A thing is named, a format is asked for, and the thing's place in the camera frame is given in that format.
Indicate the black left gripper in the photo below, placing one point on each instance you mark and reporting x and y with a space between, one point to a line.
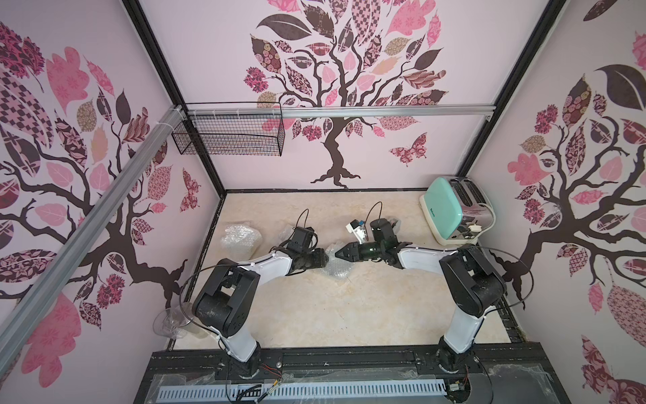
321 259

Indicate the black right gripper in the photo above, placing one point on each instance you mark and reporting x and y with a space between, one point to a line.
361 252

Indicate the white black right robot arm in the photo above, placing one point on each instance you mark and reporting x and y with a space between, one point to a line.
471 278

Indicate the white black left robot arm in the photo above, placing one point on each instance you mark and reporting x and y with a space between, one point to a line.
225 300

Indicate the grey tape dispenser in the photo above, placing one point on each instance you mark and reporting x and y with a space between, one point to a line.
396 225

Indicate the mint green toaster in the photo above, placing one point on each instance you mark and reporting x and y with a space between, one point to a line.
457 211

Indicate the clear plastic cup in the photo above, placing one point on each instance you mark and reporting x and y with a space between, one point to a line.
174 323

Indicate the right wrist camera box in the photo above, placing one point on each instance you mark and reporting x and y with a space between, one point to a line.
357 228

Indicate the black wire wall basket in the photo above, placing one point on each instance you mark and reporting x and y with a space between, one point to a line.
232 129

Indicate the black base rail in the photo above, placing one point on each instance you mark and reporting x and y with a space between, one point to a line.
487 373

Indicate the aluminium frame bar back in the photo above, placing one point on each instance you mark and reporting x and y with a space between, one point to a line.
386 111

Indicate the aluminium frame bar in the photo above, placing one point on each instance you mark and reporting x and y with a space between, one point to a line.
386 111
23 320

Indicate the aluminium frame bar left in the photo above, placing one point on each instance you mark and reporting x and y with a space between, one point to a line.
23 320

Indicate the white slotted cable duct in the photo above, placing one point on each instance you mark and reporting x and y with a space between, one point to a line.
301 391

